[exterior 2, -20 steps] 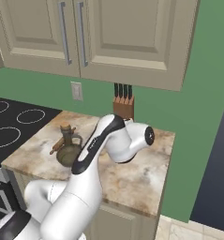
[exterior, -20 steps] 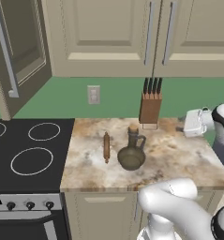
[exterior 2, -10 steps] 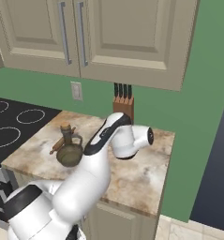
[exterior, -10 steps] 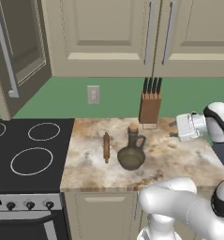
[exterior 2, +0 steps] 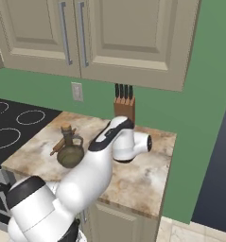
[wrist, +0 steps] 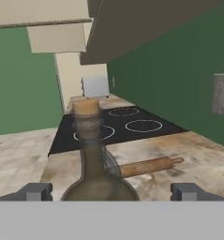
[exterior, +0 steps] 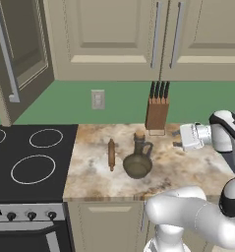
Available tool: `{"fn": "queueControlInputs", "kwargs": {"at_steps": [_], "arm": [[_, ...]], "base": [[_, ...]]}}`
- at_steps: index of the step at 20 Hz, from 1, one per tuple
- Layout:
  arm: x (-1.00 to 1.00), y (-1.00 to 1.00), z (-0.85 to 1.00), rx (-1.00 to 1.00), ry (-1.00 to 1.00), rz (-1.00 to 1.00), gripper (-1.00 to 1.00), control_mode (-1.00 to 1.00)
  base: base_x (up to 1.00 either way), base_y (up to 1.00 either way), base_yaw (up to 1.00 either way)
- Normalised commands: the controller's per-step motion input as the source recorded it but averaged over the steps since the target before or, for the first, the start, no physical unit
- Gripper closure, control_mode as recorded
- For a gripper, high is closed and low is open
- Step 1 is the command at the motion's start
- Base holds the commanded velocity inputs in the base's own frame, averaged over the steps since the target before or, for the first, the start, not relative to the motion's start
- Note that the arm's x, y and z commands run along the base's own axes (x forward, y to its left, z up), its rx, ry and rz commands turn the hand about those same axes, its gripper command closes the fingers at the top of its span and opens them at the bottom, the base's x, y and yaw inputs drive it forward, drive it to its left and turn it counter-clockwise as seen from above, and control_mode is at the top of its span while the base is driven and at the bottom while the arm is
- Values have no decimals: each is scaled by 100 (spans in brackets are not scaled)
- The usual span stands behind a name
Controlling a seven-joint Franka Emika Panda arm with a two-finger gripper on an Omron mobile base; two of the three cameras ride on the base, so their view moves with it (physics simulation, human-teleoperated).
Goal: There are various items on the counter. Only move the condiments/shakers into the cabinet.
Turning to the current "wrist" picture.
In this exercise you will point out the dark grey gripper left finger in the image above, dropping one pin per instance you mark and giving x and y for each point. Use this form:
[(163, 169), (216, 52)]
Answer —
[(33, 191)]

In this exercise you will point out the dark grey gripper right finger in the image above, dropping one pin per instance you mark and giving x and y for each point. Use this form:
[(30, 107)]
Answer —
[(186, 191)]

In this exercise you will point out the beige tall cabinet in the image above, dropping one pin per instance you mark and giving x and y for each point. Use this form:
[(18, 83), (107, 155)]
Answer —
[(80, 79)]

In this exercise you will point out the wooden rolling pin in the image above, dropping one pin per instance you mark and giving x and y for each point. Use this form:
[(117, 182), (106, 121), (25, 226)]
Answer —
[(149, 166)]

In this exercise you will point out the olive glass bottle with cork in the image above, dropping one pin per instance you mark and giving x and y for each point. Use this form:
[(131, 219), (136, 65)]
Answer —
[(96, 162)]

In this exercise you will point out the black hob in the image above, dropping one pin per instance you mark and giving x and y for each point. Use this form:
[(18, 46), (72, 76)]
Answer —
[(116, 128)]

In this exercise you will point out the silver toaster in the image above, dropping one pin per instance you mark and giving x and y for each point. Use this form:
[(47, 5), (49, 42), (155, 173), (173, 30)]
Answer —
[(95, 86)]

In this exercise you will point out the beige range hood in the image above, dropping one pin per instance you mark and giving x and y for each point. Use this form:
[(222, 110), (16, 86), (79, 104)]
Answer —
[(44, 26)]

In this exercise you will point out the grey wall outlet plate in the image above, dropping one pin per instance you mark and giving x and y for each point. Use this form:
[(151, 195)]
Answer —
[(222, 94)]

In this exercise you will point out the small white wall outlet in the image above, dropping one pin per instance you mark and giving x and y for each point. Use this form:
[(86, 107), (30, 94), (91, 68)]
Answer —
[(113, 82)]

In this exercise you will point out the brown wall cabinet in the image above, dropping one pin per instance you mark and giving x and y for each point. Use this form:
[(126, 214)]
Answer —
[(154, 28)]

